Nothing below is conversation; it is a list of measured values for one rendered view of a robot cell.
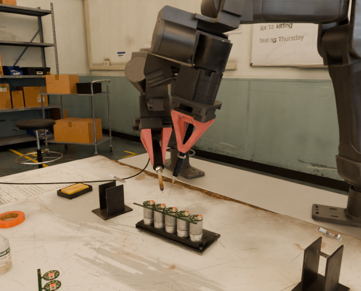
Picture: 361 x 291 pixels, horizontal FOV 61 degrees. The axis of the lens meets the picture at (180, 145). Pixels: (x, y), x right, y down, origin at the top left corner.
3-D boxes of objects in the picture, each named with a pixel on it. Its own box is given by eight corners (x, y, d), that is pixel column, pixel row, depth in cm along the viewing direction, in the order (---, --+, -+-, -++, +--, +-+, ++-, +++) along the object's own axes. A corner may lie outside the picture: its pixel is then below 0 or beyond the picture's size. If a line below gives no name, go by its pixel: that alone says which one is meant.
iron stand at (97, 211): (124, 227, 72) (143, 189, 74) (95, 217, 66) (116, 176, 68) (111, 218, 76) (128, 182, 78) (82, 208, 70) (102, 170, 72)
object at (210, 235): (135, 231, 63) (135, 226, 63) (157, 217, 69) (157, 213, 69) (201, 257, 54) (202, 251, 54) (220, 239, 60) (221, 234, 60)
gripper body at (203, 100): (166, 106, 50) (178, 61, 48) (188, 101, 60) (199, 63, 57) (202, 119, 49) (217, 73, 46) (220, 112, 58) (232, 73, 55)
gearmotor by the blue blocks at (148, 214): (149, 222, 65) (148, 198, 64) (158, 224, 63) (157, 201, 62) (140, 226, 63) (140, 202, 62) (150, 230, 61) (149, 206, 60)
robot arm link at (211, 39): (187, 71, 48) (199, 25, 46) (179, 65, 53) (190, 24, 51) (226, 81, 50) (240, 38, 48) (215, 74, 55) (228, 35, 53)
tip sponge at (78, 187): (79, 186, 88) (79, 181, 87) (93, 190, 85) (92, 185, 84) (56, 195, 82) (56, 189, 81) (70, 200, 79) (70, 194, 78)
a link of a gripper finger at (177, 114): (160, 147, 55) (173, 97, 52) (176, 140, 62) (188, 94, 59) (194, 161, 53) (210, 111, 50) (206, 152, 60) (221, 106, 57)
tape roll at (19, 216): (-8, 220, 68) (-9, 215, 68) (21, 212, 71) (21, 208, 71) (-4, 231, 63) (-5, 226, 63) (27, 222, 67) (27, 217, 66)
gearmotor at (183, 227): (181, 233, 60) (181, 209, 59) (192, 237, 59) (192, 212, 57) (174, 238, 58) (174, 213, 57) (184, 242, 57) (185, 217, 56)
